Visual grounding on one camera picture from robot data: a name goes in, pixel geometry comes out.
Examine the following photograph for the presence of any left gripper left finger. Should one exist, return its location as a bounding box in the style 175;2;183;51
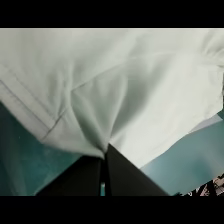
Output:
35;154;104;197

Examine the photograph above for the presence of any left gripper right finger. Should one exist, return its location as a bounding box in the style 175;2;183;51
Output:
104;143;170;197

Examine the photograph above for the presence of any white T-shirt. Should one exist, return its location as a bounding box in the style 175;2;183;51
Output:
0;28;224;169

